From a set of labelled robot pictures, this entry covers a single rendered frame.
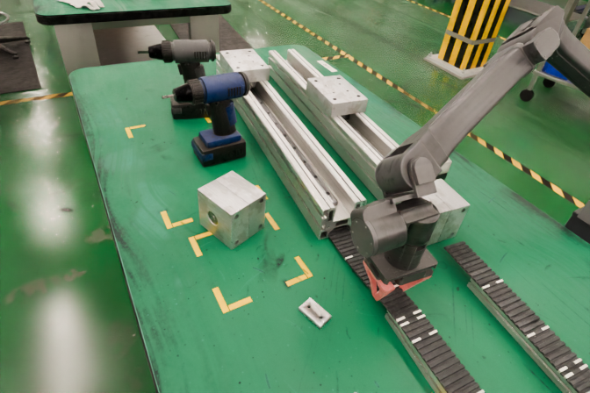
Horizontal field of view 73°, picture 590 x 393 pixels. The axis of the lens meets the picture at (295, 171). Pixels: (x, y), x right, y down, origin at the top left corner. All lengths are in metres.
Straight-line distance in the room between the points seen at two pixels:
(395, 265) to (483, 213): 0.43
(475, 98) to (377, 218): 0.28
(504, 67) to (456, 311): 0.44
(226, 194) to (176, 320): 0.24
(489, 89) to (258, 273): 0.52
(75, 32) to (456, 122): 1.92
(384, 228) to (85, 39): 1.94
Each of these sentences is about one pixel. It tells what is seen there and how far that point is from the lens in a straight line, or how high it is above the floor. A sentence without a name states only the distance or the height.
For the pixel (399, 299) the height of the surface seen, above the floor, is 0.81.
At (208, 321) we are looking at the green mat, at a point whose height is 0.78.
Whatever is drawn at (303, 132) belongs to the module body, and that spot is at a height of 0.86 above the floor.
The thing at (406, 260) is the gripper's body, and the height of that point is 0.92.
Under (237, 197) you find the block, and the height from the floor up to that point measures 0.87.
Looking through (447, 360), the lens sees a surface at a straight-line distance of 0.71.
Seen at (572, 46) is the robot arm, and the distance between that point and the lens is 0.97.
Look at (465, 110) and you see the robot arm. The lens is 0.70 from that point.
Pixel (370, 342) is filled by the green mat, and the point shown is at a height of 0.78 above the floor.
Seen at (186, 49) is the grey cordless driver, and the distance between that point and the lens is 1.12.
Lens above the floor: 1.39
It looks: 37 degrees down
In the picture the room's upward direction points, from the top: 6 degrees clockwise
